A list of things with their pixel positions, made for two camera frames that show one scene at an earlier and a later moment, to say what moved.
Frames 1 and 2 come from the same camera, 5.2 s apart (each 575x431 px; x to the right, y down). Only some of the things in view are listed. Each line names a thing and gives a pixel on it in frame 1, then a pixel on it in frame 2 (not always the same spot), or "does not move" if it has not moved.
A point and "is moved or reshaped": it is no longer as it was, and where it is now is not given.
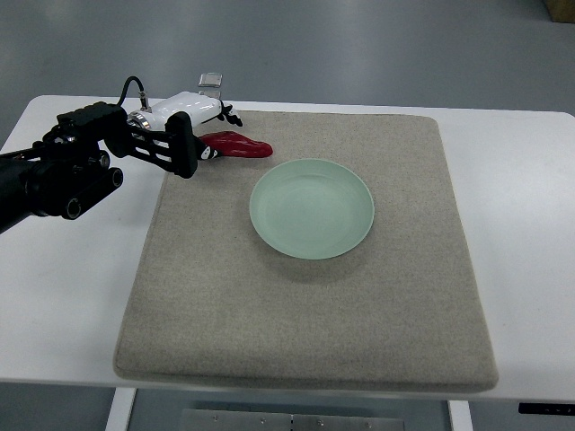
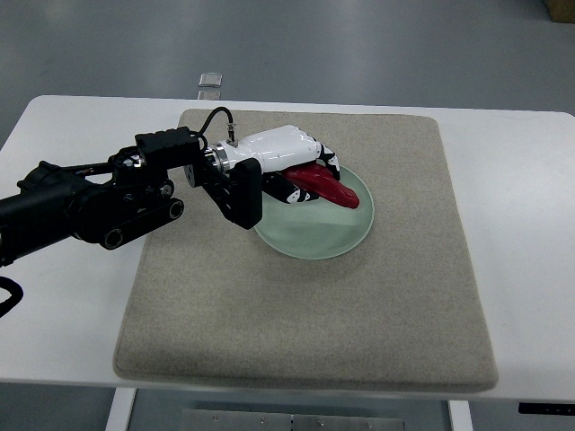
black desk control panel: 546,408 does not move
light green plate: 312,208 does not move
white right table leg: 460,415 does not move
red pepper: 231,144 is moved or reshaped
